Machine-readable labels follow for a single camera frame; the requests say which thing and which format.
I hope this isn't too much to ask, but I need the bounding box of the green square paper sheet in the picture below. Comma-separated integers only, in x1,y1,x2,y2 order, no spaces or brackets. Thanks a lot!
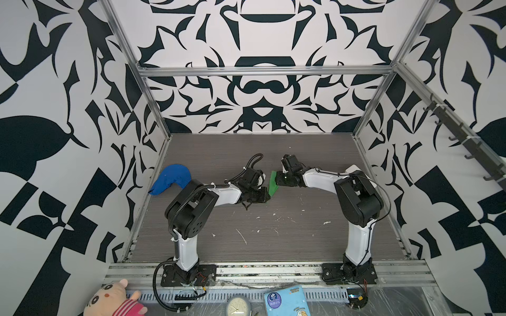
268,171,279,198

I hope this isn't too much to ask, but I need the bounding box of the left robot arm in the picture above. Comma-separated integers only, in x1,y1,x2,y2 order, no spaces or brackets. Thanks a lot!
166,167,270,283

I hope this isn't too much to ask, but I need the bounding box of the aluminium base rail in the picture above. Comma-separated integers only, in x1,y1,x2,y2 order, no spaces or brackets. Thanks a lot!
104,260,436,288

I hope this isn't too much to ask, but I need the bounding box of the blue cloth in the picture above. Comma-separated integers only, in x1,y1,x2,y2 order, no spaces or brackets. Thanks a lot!
148,164,192,196

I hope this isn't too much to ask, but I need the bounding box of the white cable duct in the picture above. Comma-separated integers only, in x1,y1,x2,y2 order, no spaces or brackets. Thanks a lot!
126,287,351,304

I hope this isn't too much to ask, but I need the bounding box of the black corrugated cable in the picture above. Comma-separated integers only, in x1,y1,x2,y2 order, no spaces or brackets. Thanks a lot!
153,153,265,313

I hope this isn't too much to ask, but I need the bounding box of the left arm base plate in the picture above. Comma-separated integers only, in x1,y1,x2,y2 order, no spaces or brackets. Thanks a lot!
160,263,217,287

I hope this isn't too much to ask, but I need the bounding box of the white box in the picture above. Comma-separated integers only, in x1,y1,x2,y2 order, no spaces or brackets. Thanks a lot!
345,165,366,176

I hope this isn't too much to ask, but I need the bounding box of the round clock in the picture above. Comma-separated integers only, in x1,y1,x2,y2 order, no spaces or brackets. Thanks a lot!
225,295,252,316

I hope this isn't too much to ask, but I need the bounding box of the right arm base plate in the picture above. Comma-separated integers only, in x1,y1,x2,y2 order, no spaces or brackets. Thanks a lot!
321,260,378,285

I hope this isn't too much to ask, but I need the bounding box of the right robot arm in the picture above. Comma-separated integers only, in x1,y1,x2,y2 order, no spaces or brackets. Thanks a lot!
270,155,385,278

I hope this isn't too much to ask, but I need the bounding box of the blue booklet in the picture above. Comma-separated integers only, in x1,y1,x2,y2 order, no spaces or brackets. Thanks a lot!
264,285,311,316

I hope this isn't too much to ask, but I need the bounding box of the small electronics board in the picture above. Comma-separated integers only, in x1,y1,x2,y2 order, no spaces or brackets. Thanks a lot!
347,288,368,310

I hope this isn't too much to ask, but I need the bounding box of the plush toy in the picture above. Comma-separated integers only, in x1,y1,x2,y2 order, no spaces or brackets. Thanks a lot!
83,279,148,316

